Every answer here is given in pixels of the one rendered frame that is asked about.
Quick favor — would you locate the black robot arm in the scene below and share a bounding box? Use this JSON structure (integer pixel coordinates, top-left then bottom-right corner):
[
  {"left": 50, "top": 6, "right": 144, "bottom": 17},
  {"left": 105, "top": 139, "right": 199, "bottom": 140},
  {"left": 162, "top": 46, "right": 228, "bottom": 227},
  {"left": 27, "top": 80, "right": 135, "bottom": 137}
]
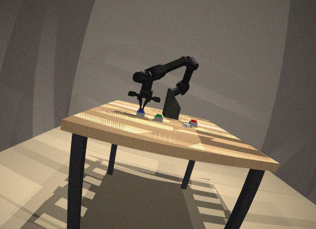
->
[{"left": 133, "top": 56, "right": 199, "bottom": 98}]

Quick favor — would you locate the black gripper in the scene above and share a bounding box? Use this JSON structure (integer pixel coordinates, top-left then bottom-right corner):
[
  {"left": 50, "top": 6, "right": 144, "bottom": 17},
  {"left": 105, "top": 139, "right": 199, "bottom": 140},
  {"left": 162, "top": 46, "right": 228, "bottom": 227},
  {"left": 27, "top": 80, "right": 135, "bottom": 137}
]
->
[{"left": 128, "top": 84, "right": 160, "bottom": 111}]

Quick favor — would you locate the red button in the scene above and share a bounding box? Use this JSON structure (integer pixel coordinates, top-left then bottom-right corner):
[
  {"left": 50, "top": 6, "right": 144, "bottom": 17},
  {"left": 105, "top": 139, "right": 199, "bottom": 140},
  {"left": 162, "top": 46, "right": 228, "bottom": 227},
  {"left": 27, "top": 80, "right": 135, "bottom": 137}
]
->
[{"left": 189, "top": 120, "right": 198, "bottom": 127}]

